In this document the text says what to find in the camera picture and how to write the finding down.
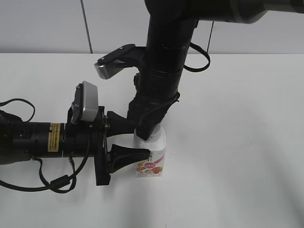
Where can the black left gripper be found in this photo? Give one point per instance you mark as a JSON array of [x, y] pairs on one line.
[[89, 139]]

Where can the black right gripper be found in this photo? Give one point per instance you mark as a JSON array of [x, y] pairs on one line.
[[151, 102]]

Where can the white yili changqing yogurt bottle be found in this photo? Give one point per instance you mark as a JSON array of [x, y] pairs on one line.
[[153, 166]]

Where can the white plastic bottle cap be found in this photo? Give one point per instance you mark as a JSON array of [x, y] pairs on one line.
[[156, 133]]

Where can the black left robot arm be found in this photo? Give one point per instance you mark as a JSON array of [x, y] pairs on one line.
[[22, 141]]

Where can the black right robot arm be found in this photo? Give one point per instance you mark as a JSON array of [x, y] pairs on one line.
[[171, 27]]

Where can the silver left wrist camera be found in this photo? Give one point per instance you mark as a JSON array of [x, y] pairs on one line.
[[85, 104]]

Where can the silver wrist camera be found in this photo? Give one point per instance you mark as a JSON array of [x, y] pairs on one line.
[[85, 104], [126, 56]]

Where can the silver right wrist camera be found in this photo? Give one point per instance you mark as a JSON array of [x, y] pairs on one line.
[[126, 56]]

